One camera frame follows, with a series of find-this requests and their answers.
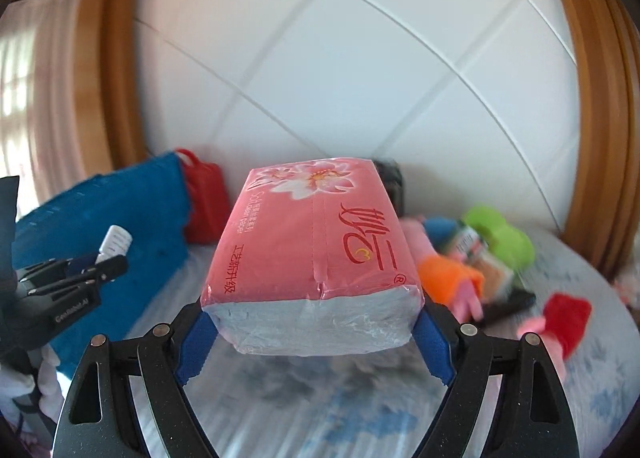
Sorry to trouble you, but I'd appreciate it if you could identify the white and dark cloth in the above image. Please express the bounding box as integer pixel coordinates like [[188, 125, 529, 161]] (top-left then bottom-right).
[[0, 338, 68, 449]]

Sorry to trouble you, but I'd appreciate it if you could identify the pink curtain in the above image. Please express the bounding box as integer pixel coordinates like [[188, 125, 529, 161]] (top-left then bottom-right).
[[0, 0, 91, 193]]

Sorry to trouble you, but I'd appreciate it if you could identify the black blurred object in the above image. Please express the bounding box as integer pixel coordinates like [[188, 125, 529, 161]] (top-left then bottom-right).
[[482, 288, 536, 321]]

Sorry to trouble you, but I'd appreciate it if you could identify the orange plush toy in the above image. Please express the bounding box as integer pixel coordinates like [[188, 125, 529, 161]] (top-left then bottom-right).
[[417, 255, 487, 321]]

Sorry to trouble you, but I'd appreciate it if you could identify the wooden frame post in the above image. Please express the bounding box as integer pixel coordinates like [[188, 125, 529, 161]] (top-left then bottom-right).
[[532, 0, 640, 283], [75, 0, 166, 173]]

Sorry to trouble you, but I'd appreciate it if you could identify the white ribbed small object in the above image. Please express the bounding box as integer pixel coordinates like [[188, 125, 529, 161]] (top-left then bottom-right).
[[96, 224, 133, 263]]

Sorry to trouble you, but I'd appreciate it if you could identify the large pink tissue pack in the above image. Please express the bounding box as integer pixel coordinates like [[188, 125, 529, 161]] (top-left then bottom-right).
[[199, 157, 426, 356]]

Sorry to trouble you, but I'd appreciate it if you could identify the white plastic bag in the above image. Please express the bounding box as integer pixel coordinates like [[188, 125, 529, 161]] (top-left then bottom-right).
[[614, 258, 640, 309]]

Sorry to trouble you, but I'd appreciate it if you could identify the black gift box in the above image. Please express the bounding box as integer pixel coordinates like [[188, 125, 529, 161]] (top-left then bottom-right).
[[372, 159, 405, 219]]

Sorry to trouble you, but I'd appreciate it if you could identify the red plastic case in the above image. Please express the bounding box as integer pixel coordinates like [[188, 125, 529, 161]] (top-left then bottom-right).
[[174, 148, 232, 245]]

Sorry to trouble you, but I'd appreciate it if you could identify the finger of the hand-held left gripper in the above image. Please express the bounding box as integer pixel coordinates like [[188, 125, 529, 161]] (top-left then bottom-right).
[[22, 255, 130, 296], [17, 254, 101, 281]]

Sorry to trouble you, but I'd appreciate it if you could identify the blue plastic storage crate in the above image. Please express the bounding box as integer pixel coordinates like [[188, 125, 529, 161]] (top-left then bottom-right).
[[12, 150, 193, 379]]

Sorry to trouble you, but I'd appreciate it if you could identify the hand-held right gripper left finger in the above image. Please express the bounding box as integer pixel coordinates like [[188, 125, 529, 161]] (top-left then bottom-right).
[[52, 308, 221, 458]]

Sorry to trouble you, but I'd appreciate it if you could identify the pink pig plush red dress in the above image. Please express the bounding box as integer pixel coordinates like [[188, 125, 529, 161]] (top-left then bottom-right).
[[517, 292, 593, 381]]

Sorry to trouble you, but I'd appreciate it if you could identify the bright green plush toy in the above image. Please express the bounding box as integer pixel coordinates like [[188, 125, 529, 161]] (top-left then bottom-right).
[[460, 205, 536, 269]]

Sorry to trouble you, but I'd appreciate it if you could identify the pink plush toy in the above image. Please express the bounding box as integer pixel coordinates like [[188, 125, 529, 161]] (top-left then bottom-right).
[[397, 218, 441, 263]]

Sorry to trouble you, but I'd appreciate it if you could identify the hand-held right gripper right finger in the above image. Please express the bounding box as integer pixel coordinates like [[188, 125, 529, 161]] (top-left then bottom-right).
[[410, 305, 581, 458]]

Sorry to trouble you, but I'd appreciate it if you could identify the cloth-covered desktop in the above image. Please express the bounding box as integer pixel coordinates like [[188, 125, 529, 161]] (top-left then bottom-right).
[[55, 228, 638, 458]]

